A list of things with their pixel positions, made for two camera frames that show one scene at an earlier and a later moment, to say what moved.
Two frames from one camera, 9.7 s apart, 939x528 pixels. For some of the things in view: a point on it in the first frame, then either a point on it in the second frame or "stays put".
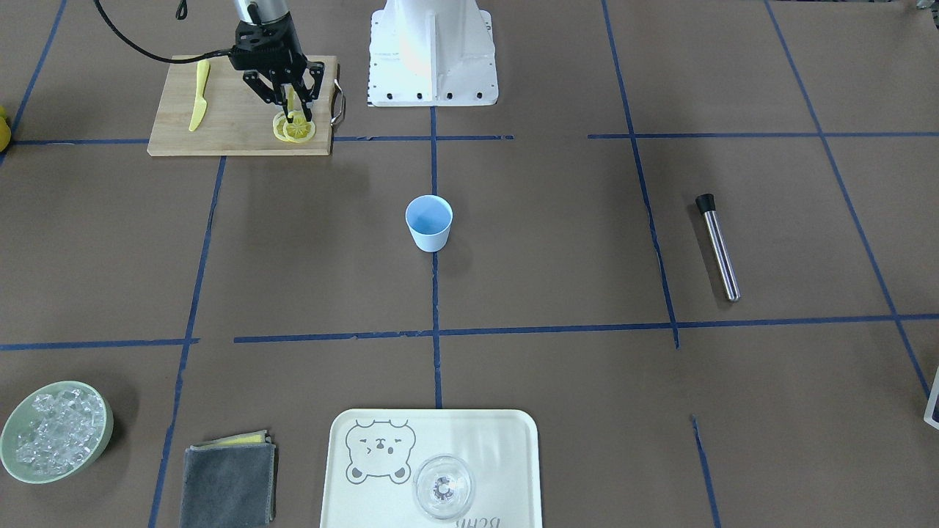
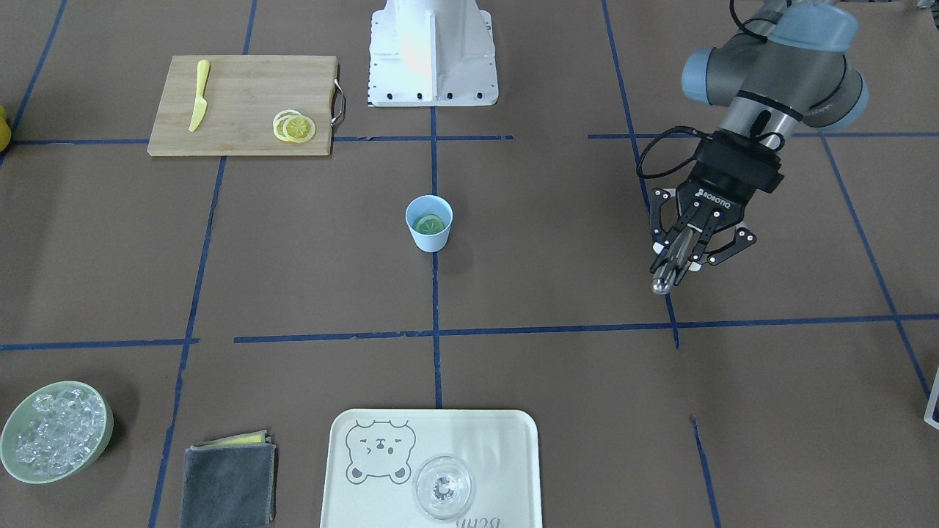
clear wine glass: x=444 y=487 stays put
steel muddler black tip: x=706 y=204 → x=664 y=278
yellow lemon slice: x=299 y=130 → x=428 y=224
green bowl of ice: x=56 y=433 stays put
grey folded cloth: x=229 y=482 stays put
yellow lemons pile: x=5 y=130 stays put
